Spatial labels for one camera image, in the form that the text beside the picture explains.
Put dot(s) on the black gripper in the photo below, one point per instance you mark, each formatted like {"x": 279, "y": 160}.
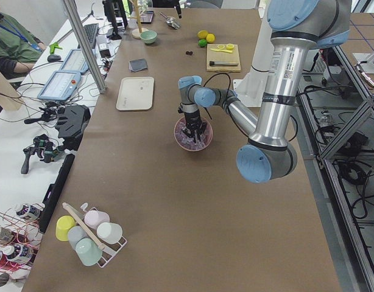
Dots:
{"x": 192, "y": 119}

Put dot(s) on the clear ice cubes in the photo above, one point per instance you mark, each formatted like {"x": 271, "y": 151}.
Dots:
{"x": 184, "y": 140}

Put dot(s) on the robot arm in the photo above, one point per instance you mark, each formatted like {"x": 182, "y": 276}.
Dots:
{"x": 297, "y": 27}

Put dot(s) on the stainless steel ice scoop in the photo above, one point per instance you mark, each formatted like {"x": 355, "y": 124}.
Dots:
{"x": 171, "y": 21}

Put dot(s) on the white plastic cup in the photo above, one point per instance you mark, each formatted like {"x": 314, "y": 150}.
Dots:
{"x": 109, "y": 232}

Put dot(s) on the pink plastic cup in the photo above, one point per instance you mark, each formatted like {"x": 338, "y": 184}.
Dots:
{"x": 94, "y": 218}

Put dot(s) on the grey plastic cup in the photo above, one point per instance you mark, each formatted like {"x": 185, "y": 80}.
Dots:
{"x": 75, "y": 234}

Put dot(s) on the yellow plastic cup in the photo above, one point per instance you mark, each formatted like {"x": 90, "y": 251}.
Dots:
{"x": 63, "y": 225}

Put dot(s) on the mint green plastic cup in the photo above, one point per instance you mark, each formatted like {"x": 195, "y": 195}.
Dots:
{"x": 88, "y": 252}

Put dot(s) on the pink bowl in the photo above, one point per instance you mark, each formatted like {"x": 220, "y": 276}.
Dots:
{"x": 190, "y": 146}

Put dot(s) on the cream serving tray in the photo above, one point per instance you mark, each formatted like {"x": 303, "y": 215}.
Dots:
{"x": 135, "y": 94}

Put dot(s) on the yellow plastic knife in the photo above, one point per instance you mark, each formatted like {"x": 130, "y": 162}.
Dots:
{"x": 221, "y": 50}

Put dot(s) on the grey folded cloth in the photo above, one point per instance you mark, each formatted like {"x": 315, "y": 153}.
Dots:
{"x": 138, "y": 65}

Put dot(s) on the green lime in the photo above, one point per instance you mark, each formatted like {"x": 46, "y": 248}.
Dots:
{"x": 202, "y": 43}

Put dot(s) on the lemon half upper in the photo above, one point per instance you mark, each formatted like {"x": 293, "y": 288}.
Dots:
{"x": 230, "y": 46}

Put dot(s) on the yellow lemon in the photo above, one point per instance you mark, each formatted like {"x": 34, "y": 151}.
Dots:
{"x": 210, "y": 38}
{"x": 202, "y": 34}

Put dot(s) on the mint green bowl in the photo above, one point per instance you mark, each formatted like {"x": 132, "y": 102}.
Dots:
{"x": 149, "y": 36}

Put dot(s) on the round wooden stand base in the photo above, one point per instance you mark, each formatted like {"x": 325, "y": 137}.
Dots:
{"x": 136, "y": 33}

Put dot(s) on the dark framed tray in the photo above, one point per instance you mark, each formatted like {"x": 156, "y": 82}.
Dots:
{"x": 145, "y": 18}

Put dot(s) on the blue teach pendant far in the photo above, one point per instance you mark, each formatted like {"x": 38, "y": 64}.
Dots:
{"x": 75, "y": 61}

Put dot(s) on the blue teach pendant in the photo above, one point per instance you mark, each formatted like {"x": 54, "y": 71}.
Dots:
{"x": 75, "y": 61}
{"x": 60, "y": 86}

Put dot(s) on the blue teach pendant near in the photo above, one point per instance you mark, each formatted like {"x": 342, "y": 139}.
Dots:
{"x": 60, "y": 86}

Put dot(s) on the black keyboard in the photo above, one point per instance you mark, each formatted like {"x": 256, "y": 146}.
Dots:
{"x": 91, "y": 31}

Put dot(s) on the seated person green jacket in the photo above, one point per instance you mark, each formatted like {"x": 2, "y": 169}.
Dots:
{"x": 19, "y": 48}

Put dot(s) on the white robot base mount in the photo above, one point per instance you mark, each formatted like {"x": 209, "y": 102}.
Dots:
{"x": 250, "y": 89}

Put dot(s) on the white wire cup rack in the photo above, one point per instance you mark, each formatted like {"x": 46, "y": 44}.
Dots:
{"x": 109, "y": 252}

